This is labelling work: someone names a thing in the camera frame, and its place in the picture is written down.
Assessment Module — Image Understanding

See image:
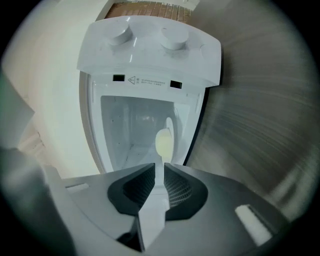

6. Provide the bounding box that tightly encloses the white microwave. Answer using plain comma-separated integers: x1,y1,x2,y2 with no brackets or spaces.
76,16,222,176

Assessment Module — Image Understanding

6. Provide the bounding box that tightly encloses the white round plate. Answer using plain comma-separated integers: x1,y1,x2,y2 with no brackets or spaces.
137,116,181,253

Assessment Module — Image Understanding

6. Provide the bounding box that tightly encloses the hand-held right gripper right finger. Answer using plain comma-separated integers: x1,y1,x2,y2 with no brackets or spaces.
144,162,293,256

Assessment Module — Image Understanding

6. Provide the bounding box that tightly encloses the dark grey table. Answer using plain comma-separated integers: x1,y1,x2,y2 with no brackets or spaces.
186,14,318,223

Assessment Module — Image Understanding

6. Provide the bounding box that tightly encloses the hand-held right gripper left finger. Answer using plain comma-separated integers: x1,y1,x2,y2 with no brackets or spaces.
62,162,156,252

